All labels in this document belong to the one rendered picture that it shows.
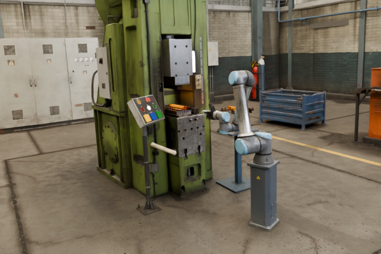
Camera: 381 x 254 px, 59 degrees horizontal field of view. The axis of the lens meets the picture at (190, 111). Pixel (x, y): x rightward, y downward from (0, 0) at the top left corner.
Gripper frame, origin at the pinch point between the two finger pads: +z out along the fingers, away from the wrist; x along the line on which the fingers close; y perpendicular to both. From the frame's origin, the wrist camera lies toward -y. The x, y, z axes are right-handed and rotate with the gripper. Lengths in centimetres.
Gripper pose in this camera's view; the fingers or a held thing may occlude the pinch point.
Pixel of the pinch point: (203, 110)
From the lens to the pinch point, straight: 355.4
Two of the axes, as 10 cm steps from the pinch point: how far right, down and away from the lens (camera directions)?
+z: -5.9, -1.1, 8.0
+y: 0.4, 9.9, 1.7
